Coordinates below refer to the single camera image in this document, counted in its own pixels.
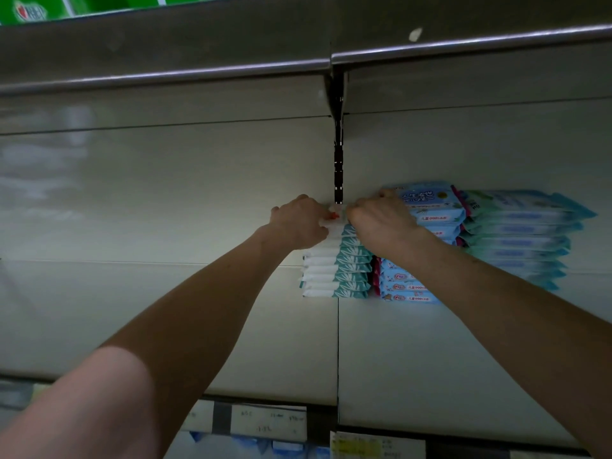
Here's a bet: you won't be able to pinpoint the person's left hand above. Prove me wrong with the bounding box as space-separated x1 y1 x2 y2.
268 194 340 252

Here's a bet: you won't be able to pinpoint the stack of white green packets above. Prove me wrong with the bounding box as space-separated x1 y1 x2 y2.
299 224 376 300

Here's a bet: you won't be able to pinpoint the blue packaged goods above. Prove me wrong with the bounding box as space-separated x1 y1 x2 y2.
191 433 331 459

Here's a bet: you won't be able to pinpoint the person's left forearm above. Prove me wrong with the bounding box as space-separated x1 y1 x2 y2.
0 229 288 459

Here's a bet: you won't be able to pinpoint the stack of blue green packets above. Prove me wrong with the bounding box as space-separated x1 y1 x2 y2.
459 189 597 293

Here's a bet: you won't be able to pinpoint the person's right hand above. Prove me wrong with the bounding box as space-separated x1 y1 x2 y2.
344 189 422 262

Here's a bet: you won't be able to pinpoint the wipes packet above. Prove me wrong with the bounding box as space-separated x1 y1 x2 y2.
323 207 351 235

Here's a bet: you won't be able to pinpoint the metal store shelving unit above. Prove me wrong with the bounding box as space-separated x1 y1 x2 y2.
0 0 612 459

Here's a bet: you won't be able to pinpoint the person's right forearm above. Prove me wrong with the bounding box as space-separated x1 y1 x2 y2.
402 229 612 455

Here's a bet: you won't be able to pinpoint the stack of blue red packets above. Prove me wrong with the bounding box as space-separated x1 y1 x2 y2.
373 181 468 304

